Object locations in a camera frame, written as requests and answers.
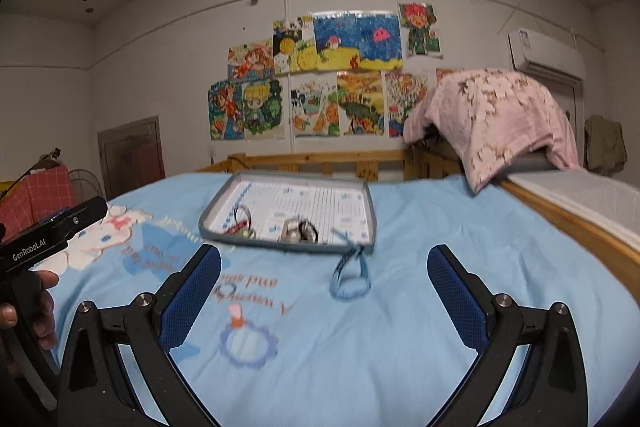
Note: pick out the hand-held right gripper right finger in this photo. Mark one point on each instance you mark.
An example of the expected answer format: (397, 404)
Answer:
(457, 302)

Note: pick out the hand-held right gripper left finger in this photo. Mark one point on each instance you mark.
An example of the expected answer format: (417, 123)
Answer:
(192, 297)

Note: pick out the grey cardboard box lid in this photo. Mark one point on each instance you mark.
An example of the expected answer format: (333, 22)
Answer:
(310, 202)

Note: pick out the person's left hand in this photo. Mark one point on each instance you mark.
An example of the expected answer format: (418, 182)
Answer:
(45, 302)

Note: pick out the red checked cloth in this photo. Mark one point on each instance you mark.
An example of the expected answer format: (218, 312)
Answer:
(40, 194)

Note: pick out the standing fan grille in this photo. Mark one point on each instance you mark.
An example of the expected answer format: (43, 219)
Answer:
(87, 184)

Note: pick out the blue cartoon printed blanket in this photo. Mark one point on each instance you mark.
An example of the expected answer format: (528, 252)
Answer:
(350, 357)

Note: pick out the brown wooden door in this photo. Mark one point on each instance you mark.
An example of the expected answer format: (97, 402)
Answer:
(132, 157)

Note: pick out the pink floral cloth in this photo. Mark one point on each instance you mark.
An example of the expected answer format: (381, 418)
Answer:
(495, 122)

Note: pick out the olive green jacket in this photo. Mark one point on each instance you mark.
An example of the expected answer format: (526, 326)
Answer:
(606, 144)

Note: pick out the white air conditioner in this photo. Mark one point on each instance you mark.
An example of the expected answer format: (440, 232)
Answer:
(547, 54)

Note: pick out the white wall socket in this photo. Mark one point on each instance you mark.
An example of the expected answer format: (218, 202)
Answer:
(212, 153)

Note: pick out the wooden bed frame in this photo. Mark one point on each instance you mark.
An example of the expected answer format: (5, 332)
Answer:
(320, 159)

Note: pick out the group of colourful wall drawings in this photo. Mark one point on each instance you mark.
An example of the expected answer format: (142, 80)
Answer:
(350, 42)

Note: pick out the white wall conduit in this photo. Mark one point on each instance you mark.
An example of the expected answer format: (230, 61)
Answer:
(286, 4)

